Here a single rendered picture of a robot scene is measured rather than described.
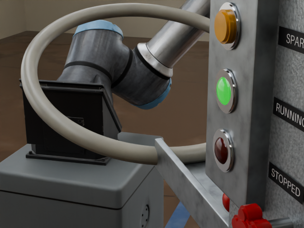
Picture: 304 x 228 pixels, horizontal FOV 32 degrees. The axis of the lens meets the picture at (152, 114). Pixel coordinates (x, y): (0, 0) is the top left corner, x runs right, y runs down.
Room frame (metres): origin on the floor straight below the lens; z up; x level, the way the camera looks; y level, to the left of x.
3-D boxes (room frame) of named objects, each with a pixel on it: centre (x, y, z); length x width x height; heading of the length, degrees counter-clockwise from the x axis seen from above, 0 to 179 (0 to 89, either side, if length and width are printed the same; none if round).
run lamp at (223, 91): (0.40, -0.06, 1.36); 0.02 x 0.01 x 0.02; 18
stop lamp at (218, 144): (0.40, -0.06, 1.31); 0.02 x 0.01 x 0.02; 18
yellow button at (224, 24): (0.40, -0.06, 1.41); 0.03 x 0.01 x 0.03; 18
